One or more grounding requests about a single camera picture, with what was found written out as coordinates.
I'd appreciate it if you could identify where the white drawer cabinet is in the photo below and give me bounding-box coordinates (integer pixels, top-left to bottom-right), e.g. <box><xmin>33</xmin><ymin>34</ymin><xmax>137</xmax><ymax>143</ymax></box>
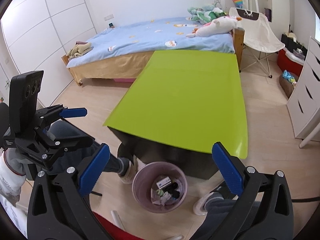
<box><xmin>287</xmin><ymin>37</ymin><xmax>320</xmax><ymax>139</ymax></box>

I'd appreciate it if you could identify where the white pink plush toy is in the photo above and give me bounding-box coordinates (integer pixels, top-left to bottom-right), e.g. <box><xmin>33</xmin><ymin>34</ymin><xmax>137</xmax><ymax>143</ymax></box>
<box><xmin>186</xmin><ymin>16</ymin><xmax>242</xmax><ymax>38</ymax></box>

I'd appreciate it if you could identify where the white slipper foot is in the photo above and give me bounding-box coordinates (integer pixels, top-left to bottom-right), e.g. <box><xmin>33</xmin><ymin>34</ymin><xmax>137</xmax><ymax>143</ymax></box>
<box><xmin>118</xmin><ymin>155</ymin><xmax>145</xmax><ymax>185</ymax></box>

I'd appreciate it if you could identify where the white folding chair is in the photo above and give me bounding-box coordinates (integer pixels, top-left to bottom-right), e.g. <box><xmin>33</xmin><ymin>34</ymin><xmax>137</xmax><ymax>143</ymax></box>
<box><xmin>229</xmin><ymin>7</ymin><xmax>285</xmax><ymax>78</ymax></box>

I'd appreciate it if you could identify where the green table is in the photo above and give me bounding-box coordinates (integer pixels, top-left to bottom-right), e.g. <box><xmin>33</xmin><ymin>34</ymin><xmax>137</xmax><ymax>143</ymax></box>
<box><xmin>104</xmin><ymin>50</ymin><xmax>248</xmax><ymax>180</ymax></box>

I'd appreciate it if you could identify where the red storage box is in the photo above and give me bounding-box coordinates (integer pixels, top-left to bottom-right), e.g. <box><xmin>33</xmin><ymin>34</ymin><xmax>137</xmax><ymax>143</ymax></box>
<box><xmin>277</xmin><ymin>48</ymin><xmax>304</xmax><ymax>77</ymax></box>

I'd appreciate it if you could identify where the bed with blue sheet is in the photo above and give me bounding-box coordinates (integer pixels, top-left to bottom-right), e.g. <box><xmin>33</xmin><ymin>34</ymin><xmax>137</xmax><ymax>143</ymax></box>
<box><xmin>62</xmin><ymin>17</ymin><xmax>245</xmax><ymax>86</ymax></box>

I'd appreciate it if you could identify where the pink trash bin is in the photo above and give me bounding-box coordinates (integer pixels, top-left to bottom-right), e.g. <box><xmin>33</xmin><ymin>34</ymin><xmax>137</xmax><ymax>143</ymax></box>
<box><xmin>132</xmin><ymin>162</ymin><xmax>188</xmax><ymax>213</ymax></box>

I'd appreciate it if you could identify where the green plush toy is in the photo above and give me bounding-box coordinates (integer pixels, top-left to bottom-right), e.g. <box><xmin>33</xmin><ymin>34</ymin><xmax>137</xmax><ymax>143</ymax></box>
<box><xmin>187</xmin><ymin>4</ymin><xmax>227</xmax><ymax>24</ymax></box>

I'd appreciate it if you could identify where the brown basket with toys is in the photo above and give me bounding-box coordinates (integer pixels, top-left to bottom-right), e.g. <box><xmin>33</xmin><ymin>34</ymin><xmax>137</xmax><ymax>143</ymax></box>
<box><xmin>279</xmin><ymin>70</ymin><xmax>299</xmax><ymax>98</ymax></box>

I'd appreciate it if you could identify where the pink paper box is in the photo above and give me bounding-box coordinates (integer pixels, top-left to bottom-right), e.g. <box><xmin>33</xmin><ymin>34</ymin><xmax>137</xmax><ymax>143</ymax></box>
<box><xmin>156</xmin><ymin>176</ymin><xmax>172</xmax><ymax>190</ymax></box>

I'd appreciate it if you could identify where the folded beige blanket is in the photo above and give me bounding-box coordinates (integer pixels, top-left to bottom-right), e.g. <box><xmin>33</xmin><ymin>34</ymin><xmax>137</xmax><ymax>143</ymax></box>
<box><xmin>67</xmin><ymin>42</ymin><xmax>93</xmax><ymax>60</ymax></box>

